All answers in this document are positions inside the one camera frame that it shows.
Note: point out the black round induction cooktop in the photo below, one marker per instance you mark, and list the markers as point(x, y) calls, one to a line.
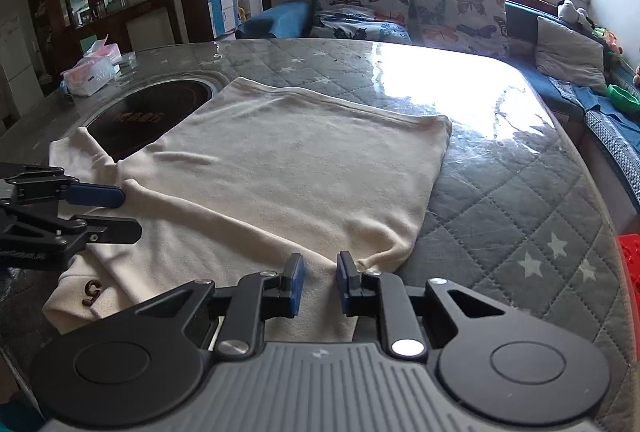
point(150, 111)

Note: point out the grey patterned sofa cover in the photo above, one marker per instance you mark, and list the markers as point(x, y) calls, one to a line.
point(616, 136)

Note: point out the blue cloth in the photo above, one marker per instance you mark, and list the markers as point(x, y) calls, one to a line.
point(592, 100)

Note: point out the red plastic stool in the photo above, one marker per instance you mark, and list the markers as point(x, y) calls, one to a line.
point(631, 277)

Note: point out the butterfly print pillow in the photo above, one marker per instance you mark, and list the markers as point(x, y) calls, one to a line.
point(357, 19)
point(460, 19)

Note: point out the green bowl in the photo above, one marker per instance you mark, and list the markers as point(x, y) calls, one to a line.
point(625, 96)

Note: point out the cream knit garment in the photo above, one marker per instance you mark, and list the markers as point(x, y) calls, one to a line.
point(275, 171)

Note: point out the dark wooden sideboard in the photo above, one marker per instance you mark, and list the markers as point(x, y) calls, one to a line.
point(150, 19)

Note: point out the blue white small cabinet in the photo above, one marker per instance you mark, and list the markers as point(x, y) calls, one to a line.
point(222, 6)

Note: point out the panda plush toy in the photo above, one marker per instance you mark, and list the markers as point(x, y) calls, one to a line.
point(572, 14)

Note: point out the teal cloth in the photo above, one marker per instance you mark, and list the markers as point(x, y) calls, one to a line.
point(17, 414)

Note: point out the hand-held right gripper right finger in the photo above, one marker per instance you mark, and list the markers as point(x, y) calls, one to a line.
point(344, 283)

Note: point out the colourful plush toy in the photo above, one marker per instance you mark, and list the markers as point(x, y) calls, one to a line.
point(607, 40)

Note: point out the grey pillow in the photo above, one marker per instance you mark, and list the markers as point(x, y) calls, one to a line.
point(570, 54)

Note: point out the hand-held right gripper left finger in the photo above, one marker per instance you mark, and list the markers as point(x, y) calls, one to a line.
point(297, 286)

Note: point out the blue corner sofa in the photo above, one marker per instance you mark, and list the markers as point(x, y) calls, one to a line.
point(280, 19)

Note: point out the white tissue box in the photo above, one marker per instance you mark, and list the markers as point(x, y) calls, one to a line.
point(102, 49)

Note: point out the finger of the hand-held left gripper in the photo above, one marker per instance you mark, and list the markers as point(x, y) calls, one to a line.
point(95, 196)
point(116, 232)

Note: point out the pink white tissue pack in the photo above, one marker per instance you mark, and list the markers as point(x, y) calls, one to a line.
point(90, 76)

